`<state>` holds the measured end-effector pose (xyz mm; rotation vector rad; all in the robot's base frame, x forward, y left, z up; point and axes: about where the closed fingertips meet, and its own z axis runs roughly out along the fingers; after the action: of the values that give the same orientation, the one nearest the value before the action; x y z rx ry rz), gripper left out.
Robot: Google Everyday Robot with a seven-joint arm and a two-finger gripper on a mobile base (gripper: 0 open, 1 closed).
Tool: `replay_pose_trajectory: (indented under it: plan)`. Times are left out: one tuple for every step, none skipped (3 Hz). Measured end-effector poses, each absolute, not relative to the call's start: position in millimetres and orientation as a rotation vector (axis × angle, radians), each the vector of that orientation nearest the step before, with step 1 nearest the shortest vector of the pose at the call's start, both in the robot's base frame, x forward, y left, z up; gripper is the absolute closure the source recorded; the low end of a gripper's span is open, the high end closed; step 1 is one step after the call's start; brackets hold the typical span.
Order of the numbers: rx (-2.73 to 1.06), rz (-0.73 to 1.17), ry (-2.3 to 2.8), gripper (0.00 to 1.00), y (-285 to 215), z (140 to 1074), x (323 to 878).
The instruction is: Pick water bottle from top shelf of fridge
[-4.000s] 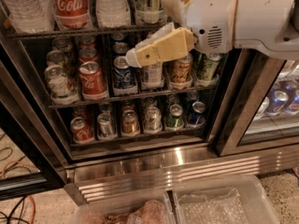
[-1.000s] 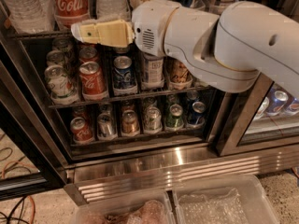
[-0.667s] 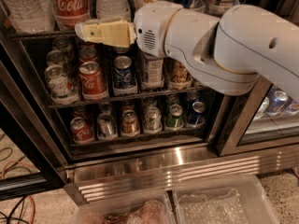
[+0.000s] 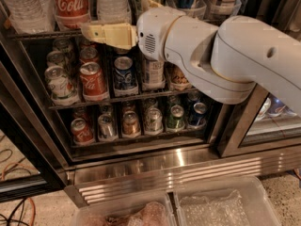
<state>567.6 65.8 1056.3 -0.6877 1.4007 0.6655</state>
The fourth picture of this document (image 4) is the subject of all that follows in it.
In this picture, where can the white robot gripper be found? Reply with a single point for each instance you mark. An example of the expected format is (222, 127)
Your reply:
(153, 32)

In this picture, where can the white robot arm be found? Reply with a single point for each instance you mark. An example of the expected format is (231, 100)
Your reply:
(224, 62)

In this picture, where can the brown tea bottle white cap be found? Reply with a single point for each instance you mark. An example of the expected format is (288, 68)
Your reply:
(153, 75)

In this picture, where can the red Coca-Cola bottle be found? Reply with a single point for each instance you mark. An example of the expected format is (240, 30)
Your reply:
(72, 13)

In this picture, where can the stainless steel fridge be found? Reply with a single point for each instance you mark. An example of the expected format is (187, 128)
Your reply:
(260, 135)

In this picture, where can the gold can bottom shelf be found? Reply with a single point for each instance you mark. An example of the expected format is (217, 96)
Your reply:
(130, 124)

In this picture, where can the green can bottom shelf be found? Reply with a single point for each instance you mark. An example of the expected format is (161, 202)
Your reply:
(175, 121)

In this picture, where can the silver can bottom shelf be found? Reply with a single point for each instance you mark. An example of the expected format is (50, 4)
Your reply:
(107, 128)

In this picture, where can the blue can bottom shelf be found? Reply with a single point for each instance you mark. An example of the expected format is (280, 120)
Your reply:
(196, 116)

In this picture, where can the red can bottom shelf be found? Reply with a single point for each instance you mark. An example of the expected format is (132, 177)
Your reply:
(81, 131)

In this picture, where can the red Coca-Cola can middle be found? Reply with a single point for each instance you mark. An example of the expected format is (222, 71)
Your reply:
(89, 54)

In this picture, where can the red coca-cola can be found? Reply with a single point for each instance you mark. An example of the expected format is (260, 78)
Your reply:
(93, 81)
(89, 54)

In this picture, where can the blue Pepsi can front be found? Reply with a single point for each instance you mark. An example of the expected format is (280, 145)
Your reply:
(124, 77)

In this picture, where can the gold brown can front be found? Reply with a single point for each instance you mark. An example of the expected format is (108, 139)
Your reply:
(178, 79)

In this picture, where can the red Coca-Cola can front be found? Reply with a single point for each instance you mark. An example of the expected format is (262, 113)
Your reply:
(93, 81)

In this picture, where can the white green can middle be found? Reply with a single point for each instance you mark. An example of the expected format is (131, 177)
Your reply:
(57, 58)

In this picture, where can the white green can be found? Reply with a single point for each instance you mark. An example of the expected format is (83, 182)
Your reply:
(153, 121)
(57, 58)
(63, 91)

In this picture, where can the white green can bottom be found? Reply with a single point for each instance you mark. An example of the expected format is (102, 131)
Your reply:
(153, 121)

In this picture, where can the white green can front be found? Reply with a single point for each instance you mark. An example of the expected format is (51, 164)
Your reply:
(63, 91)

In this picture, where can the clear plastic bin left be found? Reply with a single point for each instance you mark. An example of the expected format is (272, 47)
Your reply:
(140, 209)

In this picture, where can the clear plastic bin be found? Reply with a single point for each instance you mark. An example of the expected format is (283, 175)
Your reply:
(140, 209)
(230, 201)

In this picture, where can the clear plastic bin right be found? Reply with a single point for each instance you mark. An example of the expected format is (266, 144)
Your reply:
(230, 201)

